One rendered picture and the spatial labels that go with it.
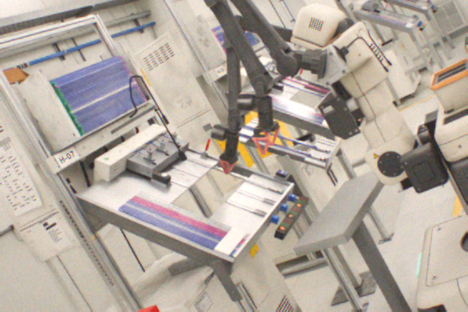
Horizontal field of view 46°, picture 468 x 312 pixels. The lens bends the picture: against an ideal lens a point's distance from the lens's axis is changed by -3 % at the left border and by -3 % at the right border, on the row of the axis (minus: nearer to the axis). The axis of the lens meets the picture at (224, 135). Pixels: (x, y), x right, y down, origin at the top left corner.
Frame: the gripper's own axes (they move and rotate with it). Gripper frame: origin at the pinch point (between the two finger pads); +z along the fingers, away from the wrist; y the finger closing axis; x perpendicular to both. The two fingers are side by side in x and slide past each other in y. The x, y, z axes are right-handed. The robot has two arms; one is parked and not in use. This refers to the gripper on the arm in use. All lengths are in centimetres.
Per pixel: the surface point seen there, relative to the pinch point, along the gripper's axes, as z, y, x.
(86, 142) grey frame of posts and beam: -14, 42, -49
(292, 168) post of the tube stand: 3.9, -32.8, 22.3
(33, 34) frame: -51, 34, -87
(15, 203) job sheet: 17, 60, -72
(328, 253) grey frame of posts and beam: 29, -11, 54
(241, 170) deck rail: 1.1, -8.0, 3.9
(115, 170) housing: -3, 36, -37
